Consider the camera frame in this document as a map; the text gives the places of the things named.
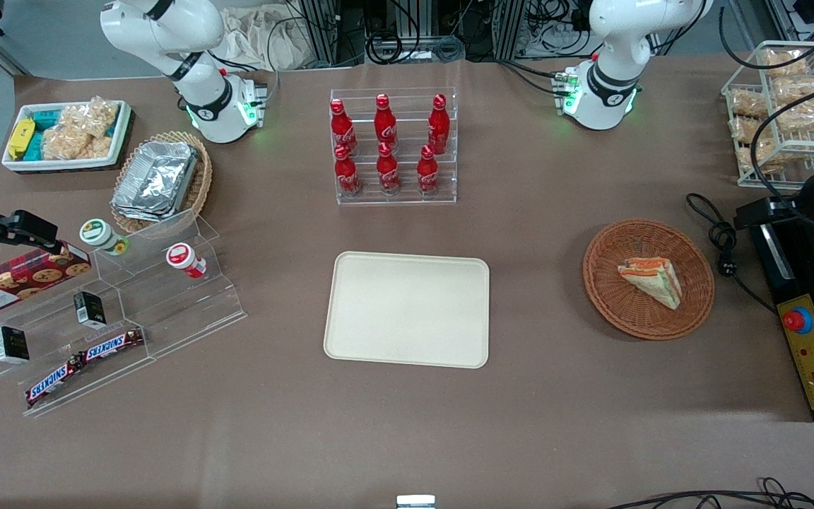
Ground round brown wicker basket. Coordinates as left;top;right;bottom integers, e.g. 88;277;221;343
582;218;716;341

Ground aluminium frame post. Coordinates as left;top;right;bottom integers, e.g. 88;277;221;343
300;0;367;66

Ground red cola bottle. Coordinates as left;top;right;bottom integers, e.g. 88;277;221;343
417;144;440;194
374;93;399;150
330;98;358;157
334;144;362;197
376;141;401;196
427;93;451;156

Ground triangular sandwich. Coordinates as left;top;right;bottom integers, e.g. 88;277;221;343
617;257;683;311

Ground Snickers chocolate bar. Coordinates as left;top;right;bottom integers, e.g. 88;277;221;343
80;327;147;363
23;355;85;408

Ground black power cable with plug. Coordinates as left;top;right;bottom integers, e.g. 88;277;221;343
685;192;781;317

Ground clear acrylic bottle rack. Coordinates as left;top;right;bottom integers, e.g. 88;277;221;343
329;87;459;206

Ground beige crumpled cloth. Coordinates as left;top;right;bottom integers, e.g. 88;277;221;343
218;6;328;72

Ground black control box appliance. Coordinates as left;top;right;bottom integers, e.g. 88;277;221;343
746;201;814;423

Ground clear acrylic step shelf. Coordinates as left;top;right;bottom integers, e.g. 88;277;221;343
0;208;248;419

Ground stacked foil containers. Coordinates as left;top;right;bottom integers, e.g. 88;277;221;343
111;141;200;223

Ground beige rectangular tray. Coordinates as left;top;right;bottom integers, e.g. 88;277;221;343
323;251;491;370

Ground green lid yogurt cup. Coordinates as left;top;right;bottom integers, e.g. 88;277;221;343
79;218;131;257

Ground red emergency stop button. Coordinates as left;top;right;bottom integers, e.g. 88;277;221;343
782;308;814;335

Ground red lid yogurt cup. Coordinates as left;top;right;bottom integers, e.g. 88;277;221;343
165;242;208;279

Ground small black box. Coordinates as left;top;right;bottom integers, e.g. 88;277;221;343
72;290;107;330
0;324;31;365

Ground clear bag rice crackers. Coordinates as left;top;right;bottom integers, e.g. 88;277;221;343
41;96;121;161

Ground red cookie box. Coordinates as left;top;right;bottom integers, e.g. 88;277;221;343
0;241;93;320

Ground yellow snack pack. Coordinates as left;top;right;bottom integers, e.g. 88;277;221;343
7;118;36;160

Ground white rectangular snack bin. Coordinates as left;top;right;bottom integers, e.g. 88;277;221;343
1;100;133;175

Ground light oval wicker basket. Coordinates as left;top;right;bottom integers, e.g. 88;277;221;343
110;130;213;235

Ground black cable coil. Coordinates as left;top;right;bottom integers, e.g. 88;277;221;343
366;30;403;65

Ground bagged crispy snack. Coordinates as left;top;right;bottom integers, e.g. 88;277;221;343
772;76;814;134
730;89;769;119
762;48;809;78
728;116;765;144
735;140;803;175

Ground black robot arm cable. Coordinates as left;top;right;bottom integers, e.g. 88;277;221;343
718;6;814;207

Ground black floor cables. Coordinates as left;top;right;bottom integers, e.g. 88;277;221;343
603;476;814;509

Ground teal snack pack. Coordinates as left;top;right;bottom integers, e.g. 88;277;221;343
25;109;66;161

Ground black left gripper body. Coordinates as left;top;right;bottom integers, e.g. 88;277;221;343
767;197;814;228

